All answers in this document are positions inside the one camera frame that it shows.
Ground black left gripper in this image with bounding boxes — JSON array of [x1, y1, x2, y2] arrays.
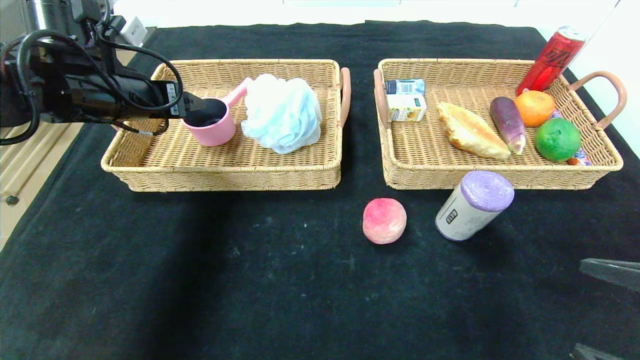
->
[[112, 79, 227, 127]]

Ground pink saucepan with dark inside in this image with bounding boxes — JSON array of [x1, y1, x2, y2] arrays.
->
[[182, 77, 249, 147]]

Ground light blue mesh bath loofah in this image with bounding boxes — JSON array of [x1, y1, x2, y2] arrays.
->
[[241, 73, 323, 155]]

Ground pink red peach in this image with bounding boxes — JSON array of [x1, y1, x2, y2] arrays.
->
[[362, 198, 407, 245]]

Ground golden striped croissant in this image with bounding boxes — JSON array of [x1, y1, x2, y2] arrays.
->
[[437, 102, 512, 161]]

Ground purple bag roll grey label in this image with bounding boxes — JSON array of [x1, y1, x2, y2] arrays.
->
[[434, 170, 515, 242]]

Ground purple eggplant with green stem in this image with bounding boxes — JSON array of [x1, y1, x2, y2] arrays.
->
[[489, 96, 527, 155]]

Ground black table cloth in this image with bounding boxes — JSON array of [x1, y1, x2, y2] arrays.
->
[[0, 21, 640, 360]]

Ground white furniture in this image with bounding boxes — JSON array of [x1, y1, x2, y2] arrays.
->
[[145, 0, 546, 28]]

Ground wooden rack on castors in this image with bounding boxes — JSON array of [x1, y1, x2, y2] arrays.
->
[[0, 125, 56, 208]]

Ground dark blue drink carton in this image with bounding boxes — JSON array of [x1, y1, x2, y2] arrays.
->
[[385, 79, 426, 96]]

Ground white yellow juice box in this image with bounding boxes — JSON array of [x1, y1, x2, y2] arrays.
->
[[386, 94, 427, 123]]

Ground orange fruit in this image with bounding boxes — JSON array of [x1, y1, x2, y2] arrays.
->
[[514, 90, 556, 128]]

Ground red soda can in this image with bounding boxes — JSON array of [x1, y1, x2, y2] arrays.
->
[[515, 26, 587, 97]]

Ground green round citrus fruit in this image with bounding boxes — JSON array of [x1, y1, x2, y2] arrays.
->
[[534, 118, 582, 163]]

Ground colourful snack packet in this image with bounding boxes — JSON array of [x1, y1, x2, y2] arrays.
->
[[566, 148, 592, 167]]

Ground black camera cable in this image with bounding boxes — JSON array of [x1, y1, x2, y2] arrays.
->
[[95, 20, 184, 112]]

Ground woven wicker basket brown handles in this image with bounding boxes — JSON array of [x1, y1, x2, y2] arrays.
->
[[101, 59, 352, 193], [373, 58, 627, 191]]

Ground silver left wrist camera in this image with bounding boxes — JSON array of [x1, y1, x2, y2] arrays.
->
[[119, 16, 149, 47]]

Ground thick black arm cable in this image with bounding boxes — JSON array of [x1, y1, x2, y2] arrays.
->
[[0, 30, 76, 147]]

